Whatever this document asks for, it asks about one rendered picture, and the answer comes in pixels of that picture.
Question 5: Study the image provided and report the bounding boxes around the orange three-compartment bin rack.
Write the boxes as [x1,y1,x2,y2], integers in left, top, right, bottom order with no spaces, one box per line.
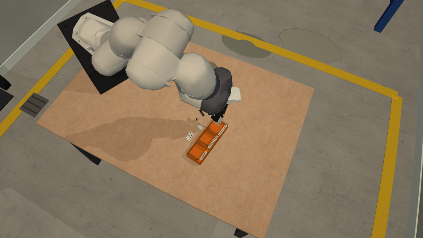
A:
[186,120,228,165]

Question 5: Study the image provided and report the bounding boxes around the white domino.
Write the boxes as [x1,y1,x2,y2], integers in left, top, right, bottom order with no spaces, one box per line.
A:
[186,131,194,141]

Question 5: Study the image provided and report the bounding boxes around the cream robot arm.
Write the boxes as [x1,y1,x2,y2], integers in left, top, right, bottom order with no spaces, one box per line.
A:
[72,9,241,115]

